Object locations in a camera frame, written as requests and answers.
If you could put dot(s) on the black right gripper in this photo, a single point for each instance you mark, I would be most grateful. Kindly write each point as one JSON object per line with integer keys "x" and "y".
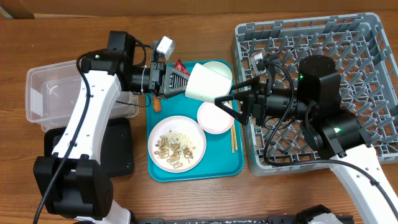
{"x": 255, "y": 96}

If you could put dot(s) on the wooden chopstick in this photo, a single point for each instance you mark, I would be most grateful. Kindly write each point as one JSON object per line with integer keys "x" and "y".
{"x": 236, "y": 139}
{"x": 233, "y": 145}

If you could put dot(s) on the white plate with food scraps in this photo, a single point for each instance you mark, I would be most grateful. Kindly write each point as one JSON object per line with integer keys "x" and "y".
{"x": 177, "y": 144}

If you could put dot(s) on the grey dish rack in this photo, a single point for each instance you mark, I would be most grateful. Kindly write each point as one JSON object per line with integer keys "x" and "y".
{"x": 358, "y": 45}

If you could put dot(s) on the pink bowl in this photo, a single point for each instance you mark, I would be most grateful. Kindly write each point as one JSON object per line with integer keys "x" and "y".
{"x": 213, "y": 119}

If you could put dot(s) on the teal tray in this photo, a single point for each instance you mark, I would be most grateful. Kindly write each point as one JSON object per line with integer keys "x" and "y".
{"x": 218, "y": 160}

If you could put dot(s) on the orange carrot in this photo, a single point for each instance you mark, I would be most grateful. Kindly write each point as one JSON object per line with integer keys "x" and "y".
{"x": 156, "y": 104}

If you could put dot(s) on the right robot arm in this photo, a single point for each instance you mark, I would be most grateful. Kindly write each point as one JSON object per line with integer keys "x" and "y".
{"x": 328, "y": 128}

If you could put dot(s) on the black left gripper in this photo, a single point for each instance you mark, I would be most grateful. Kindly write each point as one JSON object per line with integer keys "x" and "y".
{"x": 158, "y": 70}

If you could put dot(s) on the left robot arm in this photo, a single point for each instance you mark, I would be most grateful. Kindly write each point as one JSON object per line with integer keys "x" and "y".
{"x": 71, "y": 180}

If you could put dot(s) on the black tray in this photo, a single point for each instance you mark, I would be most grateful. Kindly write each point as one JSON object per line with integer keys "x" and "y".
{"x": 113, "y": 159}

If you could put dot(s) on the clear plastic bin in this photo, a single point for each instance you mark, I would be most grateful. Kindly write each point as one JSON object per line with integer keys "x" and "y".
{"x": 51, "y": 93}

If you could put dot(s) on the white paper cup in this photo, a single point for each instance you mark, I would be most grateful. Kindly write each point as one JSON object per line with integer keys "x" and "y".
{"x": 206, "y": 85}

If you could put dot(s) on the white bowl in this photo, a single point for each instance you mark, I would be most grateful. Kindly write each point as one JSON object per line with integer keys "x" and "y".
{"x": 220, "y": 68}

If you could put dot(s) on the red snack wrapper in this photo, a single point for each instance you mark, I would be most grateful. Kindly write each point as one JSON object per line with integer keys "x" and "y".
{"x": 179, "y": 66}

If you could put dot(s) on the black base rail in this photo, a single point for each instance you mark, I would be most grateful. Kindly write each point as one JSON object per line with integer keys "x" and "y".
{"x": 274, "y": 219}

